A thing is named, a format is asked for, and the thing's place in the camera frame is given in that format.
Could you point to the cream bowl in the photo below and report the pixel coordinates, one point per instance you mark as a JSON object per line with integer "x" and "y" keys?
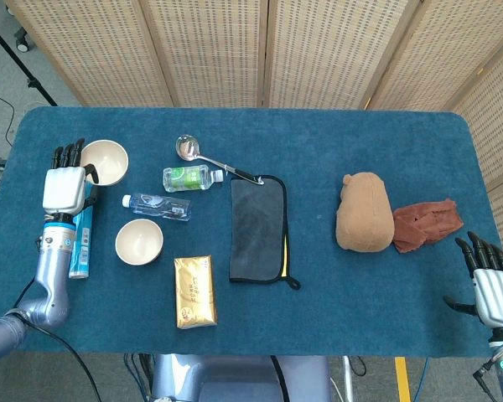
{"x": 139, "y": 242}
{"x": 109, "y": 161}

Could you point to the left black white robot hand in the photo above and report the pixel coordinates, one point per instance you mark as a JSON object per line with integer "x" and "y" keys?
{"x": 63, "y": 188}

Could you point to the black caster wheel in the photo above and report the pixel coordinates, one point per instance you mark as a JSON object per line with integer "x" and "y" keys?
{"x": 25, "y": 42}

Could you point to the blue cylinder tube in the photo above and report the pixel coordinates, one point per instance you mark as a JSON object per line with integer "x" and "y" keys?
{"x": 80, "y": 251}

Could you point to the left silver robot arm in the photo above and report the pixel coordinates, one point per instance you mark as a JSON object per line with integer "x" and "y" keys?
{"x": 52, "y": 268}

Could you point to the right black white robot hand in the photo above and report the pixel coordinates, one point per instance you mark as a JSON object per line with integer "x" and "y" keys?
{"x": 496, "y": 293}

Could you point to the grey towel black edge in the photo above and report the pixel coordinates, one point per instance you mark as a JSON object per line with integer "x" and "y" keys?
{"x": 255, "y": 230}

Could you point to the reddish brown cloth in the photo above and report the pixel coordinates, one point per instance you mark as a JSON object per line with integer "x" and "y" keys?
{"x": 427, "y": 222}

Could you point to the gold tissue pack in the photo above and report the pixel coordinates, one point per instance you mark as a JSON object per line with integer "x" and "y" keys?
{"x": 195, "y": 293}

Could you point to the silver robot torso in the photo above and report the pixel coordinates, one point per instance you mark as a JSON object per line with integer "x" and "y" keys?
{"x": 234, "y": 381}

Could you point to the green label water bottle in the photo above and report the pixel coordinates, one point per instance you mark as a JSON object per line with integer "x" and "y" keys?
{"x": 186, "y": 178}

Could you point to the blue tablecloth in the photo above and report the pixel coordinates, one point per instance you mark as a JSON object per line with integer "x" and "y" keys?
{"x": 339, "y": 301}

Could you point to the white table leg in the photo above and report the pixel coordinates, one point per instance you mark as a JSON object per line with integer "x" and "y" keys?
{"x": 348, "y": 377}

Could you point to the black label water bottle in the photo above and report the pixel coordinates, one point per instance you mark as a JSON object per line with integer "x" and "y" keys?
{"x": 159, "y": 206}

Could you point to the black tripod stand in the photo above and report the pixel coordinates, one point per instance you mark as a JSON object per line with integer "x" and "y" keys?
{"x": 21, "y": 63}

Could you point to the brown plush toy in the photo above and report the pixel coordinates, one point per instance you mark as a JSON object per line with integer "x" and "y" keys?
{"x": 364, "y": 213}

